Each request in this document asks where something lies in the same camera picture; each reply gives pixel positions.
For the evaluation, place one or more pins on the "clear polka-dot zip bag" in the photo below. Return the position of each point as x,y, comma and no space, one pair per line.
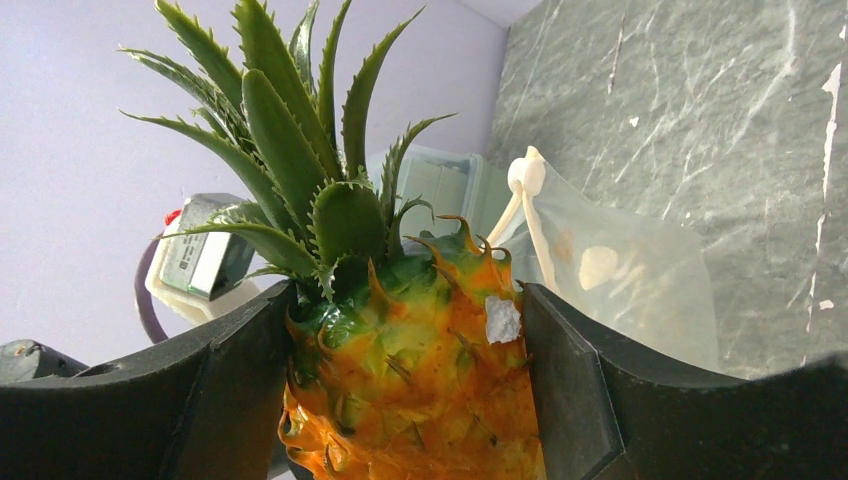
641,276

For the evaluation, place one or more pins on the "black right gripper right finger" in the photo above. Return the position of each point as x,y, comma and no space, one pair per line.
609,407

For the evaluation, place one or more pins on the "orange toy pineapple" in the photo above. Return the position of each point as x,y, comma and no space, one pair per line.
393,373

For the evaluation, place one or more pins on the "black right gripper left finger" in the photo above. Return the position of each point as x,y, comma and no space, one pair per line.
205,404

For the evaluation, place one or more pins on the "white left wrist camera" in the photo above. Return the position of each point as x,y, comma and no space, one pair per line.
200,276

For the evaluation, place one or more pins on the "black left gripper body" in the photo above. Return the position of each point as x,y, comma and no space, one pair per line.
27,359

